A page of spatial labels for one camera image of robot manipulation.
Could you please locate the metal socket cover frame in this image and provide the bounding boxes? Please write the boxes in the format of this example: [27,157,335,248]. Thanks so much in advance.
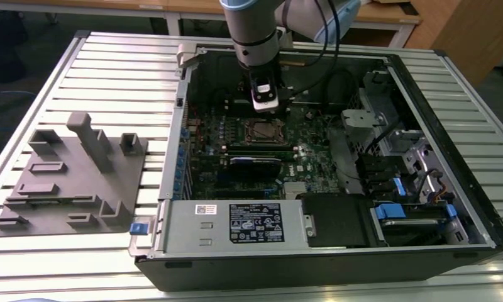
[246,118,287,145]

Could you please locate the silver topped CPU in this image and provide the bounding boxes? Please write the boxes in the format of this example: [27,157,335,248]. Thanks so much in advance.
[254,122,279,141]

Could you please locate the CPU socket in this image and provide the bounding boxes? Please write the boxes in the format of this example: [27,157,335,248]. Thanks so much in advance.
[243,118,288,146]

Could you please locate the green motherboard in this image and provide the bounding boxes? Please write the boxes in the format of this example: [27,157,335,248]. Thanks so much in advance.
[182,102,344,202]

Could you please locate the black graphics card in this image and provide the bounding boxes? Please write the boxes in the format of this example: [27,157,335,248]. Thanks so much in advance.
[226,155,284,189]

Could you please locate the perforated metal drive cage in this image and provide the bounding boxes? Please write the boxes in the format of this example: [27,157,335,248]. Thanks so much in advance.
[346,69,407,158]

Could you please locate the small silver heatsink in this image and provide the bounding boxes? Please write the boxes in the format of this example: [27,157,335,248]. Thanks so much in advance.
[282,181,310,194]

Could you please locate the black drive bay block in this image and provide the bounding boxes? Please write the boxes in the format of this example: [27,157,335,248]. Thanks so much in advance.
[354,154,410,194]

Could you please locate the grey power supply unit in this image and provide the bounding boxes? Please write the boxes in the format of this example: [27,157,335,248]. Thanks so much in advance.
[150,198,311,253]

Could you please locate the black plastic shroud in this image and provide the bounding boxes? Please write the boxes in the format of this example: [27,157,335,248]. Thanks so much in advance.
[300,192,378,249]

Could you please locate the grey parts rack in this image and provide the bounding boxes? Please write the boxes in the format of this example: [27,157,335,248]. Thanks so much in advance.
[0,112,150,238]

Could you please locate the hard disk in blue carrier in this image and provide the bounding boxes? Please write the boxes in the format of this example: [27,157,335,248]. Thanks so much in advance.
[370,203,456,248]

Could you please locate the wooden cabinet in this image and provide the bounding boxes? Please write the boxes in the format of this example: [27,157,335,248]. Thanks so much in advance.
[404,0,503,87]

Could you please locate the black and grey PC case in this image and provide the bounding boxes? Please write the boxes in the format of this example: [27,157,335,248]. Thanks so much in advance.
[127,42,503,292]

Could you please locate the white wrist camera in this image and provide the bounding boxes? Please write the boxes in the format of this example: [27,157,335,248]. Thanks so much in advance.
[250,80,280,113]

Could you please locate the grey case latch handle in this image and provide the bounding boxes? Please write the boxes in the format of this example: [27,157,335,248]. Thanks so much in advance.
[175,43,200,69]

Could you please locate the silver metal bracket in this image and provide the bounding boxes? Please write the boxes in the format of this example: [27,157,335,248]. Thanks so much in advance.
[340,108,390,139]

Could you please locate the wooden desk white frame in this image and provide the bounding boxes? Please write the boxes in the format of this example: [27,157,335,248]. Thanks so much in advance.
[162,0,424,48]
[0,0,180,37]

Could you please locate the coloured wire bundle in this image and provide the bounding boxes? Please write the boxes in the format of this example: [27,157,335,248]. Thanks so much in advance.
[427,184,450,202]

